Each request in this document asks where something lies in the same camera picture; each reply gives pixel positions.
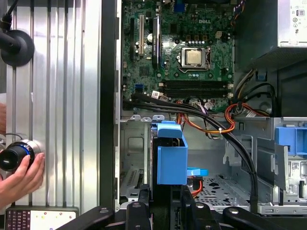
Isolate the grey power supply unit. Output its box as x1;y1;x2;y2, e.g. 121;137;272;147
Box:
234;0;307;71

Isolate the black open PC case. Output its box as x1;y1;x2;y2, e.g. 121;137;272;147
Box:
99;0;307;230

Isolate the blue drive latch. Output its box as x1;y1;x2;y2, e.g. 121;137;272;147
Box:
274;126;307;157

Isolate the dark keyboard device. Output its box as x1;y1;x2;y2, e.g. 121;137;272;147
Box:
4;207;80;230

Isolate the black RAM slot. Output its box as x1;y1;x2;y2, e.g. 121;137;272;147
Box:
160;92;234;99
160;80;234;86
160;84;234;90
160;88;234;94

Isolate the round black blue-ringed tool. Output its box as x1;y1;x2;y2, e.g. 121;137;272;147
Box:
0;138;46;172

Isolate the black stand cable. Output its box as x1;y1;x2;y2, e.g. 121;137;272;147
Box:
0;0;20;31

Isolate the yellow black power harness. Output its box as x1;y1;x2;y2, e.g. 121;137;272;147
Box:
232;69;255;103

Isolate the person hand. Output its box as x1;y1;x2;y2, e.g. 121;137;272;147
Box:
0;152;46;209
0;102;7;135

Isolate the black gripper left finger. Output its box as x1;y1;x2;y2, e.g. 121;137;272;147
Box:
56;184;152;230

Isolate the thin grey tool cable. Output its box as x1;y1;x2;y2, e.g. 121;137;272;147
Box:
0;132;26;147

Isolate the orange red wire bundle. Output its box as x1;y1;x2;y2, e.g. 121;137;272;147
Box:
177;102;273;135

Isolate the red orange power wire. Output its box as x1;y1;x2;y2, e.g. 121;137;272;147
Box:
188;176;204;199

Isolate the green motherboard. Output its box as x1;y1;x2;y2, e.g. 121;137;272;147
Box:
121;0;235;112

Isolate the hard disk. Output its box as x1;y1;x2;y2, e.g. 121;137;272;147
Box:
150;120;189;230

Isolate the beige expansion slot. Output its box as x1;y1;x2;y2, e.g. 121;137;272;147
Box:
138;14;145;58

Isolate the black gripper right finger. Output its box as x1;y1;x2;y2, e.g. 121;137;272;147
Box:
181;185;286;230

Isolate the CPU socket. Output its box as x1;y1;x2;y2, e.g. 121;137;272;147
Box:
177;46;212;74

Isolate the metal drive cage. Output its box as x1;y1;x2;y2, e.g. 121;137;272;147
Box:
256;116;307;216

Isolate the metal disk bay cage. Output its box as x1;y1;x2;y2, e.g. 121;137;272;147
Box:
119;114;168;209

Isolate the metal socket cover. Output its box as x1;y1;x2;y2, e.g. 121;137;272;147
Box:
180;47;209;70

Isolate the silver CPU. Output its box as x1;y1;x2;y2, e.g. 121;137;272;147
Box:
187;50;202;66

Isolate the black expansion slot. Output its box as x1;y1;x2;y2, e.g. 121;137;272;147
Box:
129;17;135;61

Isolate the black cable bundle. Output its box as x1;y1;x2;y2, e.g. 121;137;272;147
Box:
122;92;260;214

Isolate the black round stand foot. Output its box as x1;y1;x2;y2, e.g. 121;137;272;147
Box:
0;29;35;67

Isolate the blue board connector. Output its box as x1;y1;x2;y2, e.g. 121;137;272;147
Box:
174;0;187;13

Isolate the blue data wire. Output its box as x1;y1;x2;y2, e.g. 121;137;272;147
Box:
187;167;209;178

